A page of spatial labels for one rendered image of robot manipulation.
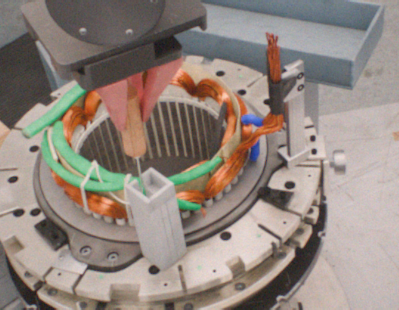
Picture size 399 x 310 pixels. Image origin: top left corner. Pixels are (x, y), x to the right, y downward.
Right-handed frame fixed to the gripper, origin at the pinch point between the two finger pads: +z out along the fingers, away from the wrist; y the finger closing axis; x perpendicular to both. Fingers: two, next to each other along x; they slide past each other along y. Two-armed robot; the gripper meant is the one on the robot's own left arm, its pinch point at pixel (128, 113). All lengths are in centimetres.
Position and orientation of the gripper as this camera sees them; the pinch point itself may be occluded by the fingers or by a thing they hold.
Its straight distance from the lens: 58.1
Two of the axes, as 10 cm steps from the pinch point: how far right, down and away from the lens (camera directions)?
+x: -4.9, -6.4, 5.9
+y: 8.7, -3.7, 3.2
